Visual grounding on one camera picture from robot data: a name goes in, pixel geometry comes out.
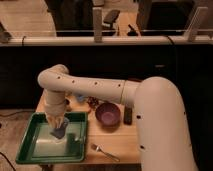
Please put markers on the red brown toy pile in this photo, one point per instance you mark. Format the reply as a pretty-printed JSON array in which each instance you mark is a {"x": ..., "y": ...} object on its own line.
[{"x": 93, "y": 102}]

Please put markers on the wooden table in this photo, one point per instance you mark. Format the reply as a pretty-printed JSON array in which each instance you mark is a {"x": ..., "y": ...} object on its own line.
[{"x": 120, "y": 141}]

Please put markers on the small metal cup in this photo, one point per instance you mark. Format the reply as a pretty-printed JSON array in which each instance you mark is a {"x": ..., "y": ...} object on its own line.
[{"x": 68, "y": 108}]

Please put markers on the black remote control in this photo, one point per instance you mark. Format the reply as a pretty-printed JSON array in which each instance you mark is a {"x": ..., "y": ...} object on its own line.
[{"x": 127, "y": 116}]

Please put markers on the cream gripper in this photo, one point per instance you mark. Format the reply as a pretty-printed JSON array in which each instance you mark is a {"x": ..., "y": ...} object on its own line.
[{"x": 55, "y": 121}]

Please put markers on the blue plastic toy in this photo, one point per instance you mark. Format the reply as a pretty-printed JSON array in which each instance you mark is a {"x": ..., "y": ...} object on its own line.
[{"x": 80, "y": 98}]

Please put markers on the blue sponge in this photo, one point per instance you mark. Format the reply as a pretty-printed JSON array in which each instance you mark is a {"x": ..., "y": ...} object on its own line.
[{"x": 59, "y": 133}]

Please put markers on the white railing bar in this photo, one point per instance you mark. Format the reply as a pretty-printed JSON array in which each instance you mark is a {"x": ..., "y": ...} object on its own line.
[{"x": 106, "y": 41}]

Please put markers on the silver fork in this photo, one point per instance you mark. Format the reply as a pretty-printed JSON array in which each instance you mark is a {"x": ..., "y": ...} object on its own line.
[{"x": 97, "y": 148}]

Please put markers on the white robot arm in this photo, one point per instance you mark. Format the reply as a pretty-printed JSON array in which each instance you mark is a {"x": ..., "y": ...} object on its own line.
[{"x": 161, "y": 119}]

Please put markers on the green plastic tray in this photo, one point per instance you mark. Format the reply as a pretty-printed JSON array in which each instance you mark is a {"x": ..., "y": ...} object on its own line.
[{"x": 38, "y": 146}]

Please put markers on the black office chair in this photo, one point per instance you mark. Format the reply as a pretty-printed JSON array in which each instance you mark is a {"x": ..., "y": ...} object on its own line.
[{"x": 108, "y": 21}]

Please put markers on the purple bowl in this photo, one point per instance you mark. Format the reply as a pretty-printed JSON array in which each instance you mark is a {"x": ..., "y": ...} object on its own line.
[{"x": 108, "y": 114}]

